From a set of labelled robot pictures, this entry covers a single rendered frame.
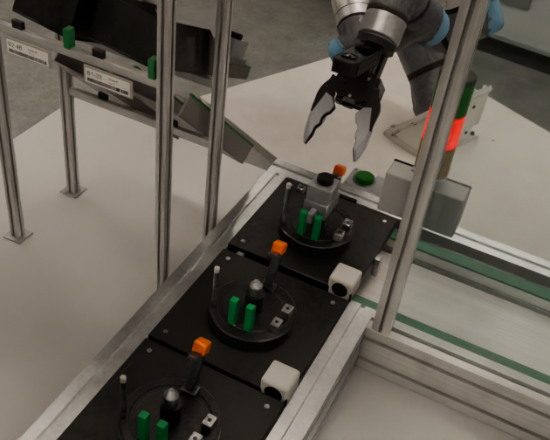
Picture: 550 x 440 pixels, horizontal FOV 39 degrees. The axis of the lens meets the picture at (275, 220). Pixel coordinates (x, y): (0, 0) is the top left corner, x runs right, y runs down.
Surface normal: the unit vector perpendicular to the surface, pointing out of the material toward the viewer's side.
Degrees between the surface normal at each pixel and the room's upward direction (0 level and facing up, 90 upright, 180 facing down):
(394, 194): 90
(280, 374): 0
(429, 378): 90
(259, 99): 0
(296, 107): 0
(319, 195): 90
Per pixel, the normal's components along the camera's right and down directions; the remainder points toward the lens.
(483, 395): -0.44, 0.53
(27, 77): 0.11, -0.77
